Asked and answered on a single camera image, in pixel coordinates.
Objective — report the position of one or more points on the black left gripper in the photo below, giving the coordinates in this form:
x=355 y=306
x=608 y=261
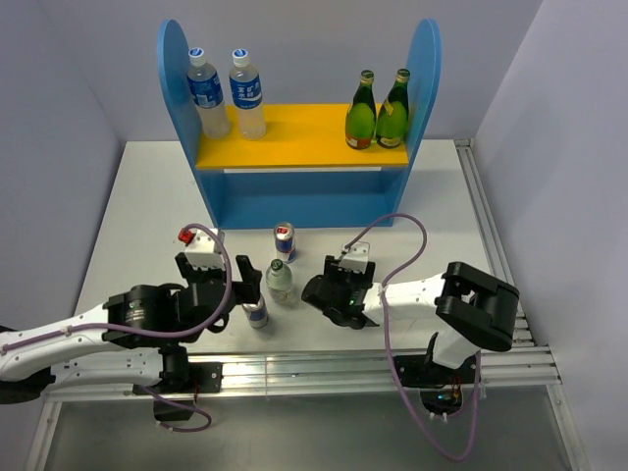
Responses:
x=248 y=287

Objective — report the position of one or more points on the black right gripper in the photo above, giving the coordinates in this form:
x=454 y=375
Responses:
x=333 y=271

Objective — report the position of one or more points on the blue and yellow shelf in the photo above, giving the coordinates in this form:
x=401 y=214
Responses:
x=301 y=170

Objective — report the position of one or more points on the Pocari Sweat bottle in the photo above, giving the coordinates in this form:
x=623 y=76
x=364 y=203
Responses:
x=207 y=94
x=247 y=96

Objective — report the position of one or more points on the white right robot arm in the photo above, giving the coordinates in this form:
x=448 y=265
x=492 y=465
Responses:
x=476 y=311

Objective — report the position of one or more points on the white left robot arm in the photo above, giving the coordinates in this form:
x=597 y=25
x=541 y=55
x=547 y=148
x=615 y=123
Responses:
x=137 y=337

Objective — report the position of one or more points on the Red Bull can front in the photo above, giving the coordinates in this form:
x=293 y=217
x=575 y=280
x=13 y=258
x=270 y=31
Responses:
x=256 y=314

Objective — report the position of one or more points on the red bull can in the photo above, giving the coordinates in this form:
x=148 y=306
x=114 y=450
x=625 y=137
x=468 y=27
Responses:
x=256 y=314
x=284 y=239

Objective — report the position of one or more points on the clear glass bottle left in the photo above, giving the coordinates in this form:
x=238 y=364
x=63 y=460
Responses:
x=279 y=282

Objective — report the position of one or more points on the Red Bull can rear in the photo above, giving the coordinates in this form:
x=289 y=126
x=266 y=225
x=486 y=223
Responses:
x=284 y=239

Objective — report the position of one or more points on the green glass bottle left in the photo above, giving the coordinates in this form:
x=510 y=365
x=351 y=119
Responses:
x=360 y=119

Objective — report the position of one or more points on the green glass bottle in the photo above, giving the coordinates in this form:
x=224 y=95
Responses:
x=360 y=119
x=392 y=120

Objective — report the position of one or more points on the green glass bottle right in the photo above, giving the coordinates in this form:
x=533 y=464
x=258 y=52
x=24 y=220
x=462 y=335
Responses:
x=392 y=120

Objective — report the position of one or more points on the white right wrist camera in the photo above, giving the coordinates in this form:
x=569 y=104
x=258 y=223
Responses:
x=355 y=258

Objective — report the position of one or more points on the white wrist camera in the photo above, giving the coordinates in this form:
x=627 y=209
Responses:
x=355 y=258
x=201 y=251

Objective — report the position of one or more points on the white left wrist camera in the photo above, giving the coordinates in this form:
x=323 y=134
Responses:
x=201 y=251

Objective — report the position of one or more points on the aluminium rail frame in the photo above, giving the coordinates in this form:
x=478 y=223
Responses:
x=299 y=394

